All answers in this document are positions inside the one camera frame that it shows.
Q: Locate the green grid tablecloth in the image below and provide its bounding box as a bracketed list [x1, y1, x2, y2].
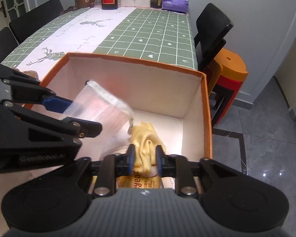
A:
[2, 8, 197, 70]

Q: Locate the clear bubble wrap bag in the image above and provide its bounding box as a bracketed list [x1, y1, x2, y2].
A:
[60, 80, 134, 160]

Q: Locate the black chair left far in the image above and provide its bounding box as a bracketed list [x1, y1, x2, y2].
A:
[9, 0, 63, 44]

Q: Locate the orange plastic stool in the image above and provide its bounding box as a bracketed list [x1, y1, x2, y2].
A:
[204, 48, 248, 126]

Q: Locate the brown plush knot toy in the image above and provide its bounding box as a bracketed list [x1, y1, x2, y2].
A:
[15, 69, 39, 79]

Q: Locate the yellow microfiber cloth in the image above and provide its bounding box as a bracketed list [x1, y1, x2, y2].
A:
[130, 122, 166, 176]

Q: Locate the orange cardboard storage box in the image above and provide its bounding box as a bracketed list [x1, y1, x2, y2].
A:
[0, 52, 213, 210]

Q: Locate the dark glass jar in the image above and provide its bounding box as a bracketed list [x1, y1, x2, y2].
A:
[151, 0, 163, 9]

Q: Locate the cream door right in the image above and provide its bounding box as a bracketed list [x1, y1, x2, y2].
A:
[275, 41, 296, 115]

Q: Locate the black chair left near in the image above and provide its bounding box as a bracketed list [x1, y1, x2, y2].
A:
[0, 27, 18, 63]

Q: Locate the white box stand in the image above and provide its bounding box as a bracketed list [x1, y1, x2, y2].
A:
[120, 0, 151, 8]

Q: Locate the Deeyeo wet wipes pack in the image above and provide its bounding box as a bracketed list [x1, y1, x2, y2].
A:
[117, 173, 161, 189]

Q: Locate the black chair far right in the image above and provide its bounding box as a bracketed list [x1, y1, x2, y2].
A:
[194, 3, 234, 71]

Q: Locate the purple tissue pack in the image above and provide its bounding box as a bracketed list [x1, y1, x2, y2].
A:
[162, 0, 189, 13]

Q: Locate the black chair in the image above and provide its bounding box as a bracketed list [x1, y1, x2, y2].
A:
[0, 27, 18, 63]
[9, 0, 63, 44]
[194, 3, 234, 71]

